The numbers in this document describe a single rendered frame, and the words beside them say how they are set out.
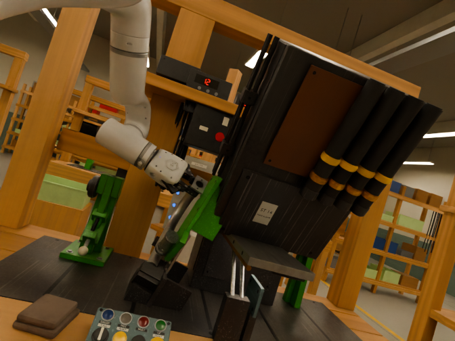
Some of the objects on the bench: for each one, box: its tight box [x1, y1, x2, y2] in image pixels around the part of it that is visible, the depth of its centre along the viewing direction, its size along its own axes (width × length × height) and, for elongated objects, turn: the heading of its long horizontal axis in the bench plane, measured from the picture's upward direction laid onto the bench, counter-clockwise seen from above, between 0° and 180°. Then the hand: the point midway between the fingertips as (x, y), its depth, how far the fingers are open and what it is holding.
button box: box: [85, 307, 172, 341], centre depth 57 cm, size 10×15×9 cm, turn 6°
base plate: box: [0, 235, 363, 341], centre depth 90 cm, size 42×110×2 cm, turn 6°
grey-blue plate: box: [240, 274, 265, 341], centre depth 76 cm, size 10×2×14 cm, turn 96°
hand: (194, 187), depth 89 cm, fingers closed on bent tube, 3 cm apart
